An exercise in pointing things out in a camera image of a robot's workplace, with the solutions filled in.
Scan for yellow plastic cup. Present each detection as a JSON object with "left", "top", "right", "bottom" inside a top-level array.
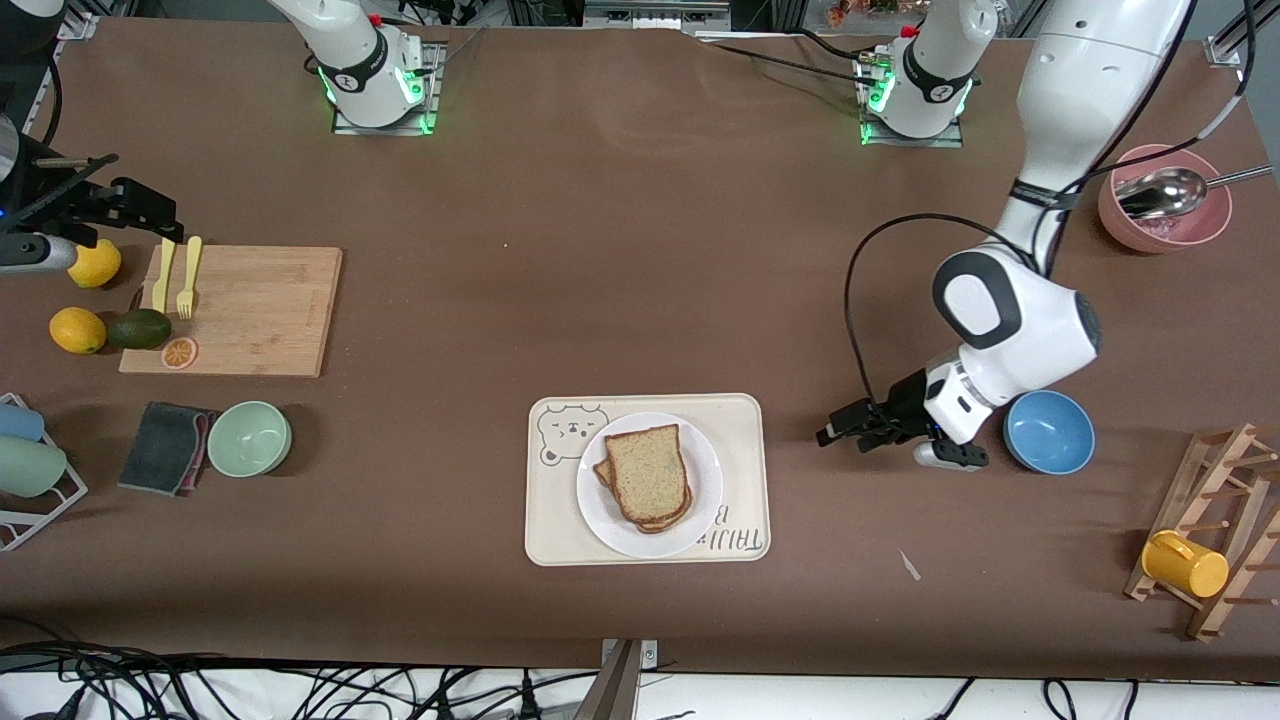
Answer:
[{"left": 1141, "top": 530, "right": 1230, "bottom": 599}]

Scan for metal table edge bracket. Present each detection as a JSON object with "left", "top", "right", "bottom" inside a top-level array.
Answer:
[{"left": 590, "top": 638, "right": 659, "bottom": 720}]

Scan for yellow plastic knife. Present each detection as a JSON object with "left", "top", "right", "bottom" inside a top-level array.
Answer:
[{"left": 152, "top": 231, "right": 178, "bottom": 315}]

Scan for tangled black floor cables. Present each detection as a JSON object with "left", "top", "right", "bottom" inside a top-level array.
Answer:
[{"left": 0, "top": 640, "right": 601, "bottom": 720}]

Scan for blue bowl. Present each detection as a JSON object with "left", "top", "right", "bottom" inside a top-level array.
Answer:
[{"left": 1003, "top": 390, "right": 1096, "bottom": 475}]

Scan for brown seeded bread slice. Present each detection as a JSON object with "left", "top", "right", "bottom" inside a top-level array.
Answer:
[{"left": 604, "top": 424, "right": 691, "bottom": 525}]

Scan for dark grey folded cloth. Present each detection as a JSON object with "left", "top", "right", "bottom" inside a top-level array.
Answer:
[{"left": 117, "top": 401, "right": 219, "bottom": 498}]

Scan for yellow lemon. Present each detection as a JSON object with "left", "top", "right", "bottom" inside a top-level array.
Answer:
[
  {"left": 49, "top": 307, "right": 107, "bottom": 355},
  {"left": 68, "top": 240, "right": 122, "bottom": 289}
]

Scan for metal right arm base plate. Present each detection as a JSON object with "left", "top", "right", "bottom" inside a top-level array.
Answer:
[{"left": 332, "top": 40, "right": 442, "bottom": 136}]

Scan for shiny metal spoon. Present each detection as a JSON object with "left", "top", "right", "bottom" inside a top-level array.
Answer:
[{"left": 1115, "top": 165, "right": 1276, "bottom": 221}]

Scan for silver metal box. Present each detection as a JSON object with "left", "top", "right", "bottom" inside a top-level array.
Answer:
[{"left": 583, "top": 0, "right": 731, "bottom": 31}]

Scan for light blue cup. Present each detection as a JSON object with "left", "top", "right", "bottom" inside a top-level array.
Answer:
[{"left": 0, "top": 402, "right": 46, "bottom": 443}]

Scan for wooden cutting board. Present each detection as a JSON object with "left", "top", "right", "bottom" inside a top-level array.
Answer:
[{"left": 119, "top": 246, "right": 343, "bottom": 379}]

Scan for wooden peg rack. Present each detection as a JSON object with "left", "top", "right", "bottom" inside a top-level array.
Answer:
[{"left": 1124, "top": 423, "right": 1280, "bottom": 642}]

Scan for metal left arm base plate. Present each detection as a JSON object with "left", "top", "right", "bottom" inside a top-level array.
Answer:
[{"left": 856, "top": 55, "right": 966, "bottom": 149}]

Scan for pale green bowl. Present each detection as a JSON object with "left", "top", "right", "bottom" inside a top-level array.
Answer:
[{"left": 207, "top": 401, "right": 293, "bottom": 478}]

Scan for white round plate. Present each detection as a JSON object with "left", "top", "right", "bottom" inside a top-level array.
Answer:
[{"left": 576, "top": 412, "right": 724, "bottom": 560}]

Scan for dark green avocado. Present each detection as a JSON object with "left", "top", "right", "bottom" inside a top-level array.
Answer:
[{"left": 106, "top": 309, "right": 173, "bottom": 351}]

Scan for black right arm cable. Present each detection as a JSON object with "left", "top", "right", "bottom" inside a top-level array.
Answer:
[{"left": 38, "top": 55, "right": 63, "bottom": 151}]

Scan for pale green cup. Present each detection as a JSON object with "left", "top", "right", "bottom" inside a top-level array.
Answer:
[{"left": 0, "top": 436, "right": 68, "bottom": 498}]

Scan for pink bowl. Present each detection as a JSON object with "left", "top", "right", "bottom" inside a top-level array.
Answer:
[{"left": 1098, "top": 144, "right": 1233, "bottom": 254}]

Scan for yellow plastic fork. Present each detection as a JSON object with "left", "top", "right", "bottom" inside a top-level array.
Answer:
[{"left": 176, "top": 236, "right": 203, "bottom": 321}]

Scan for white wire rack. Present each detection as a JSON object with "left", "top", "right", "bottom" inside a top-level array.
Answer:
[{"left": 0, "top": 393, "right": 89, "bottom": 553}]

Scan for black cable on table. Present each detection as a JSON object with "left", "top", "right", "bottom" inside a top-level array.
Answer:
[{"left": 700, "top": 30, "right": 881, "bottom": 86}]

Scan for cream bear print tray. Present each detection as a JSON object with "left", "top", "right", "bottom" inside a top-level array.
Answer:
[{"left": 524, "top": 393, "right": 771, "bottom": 568}]

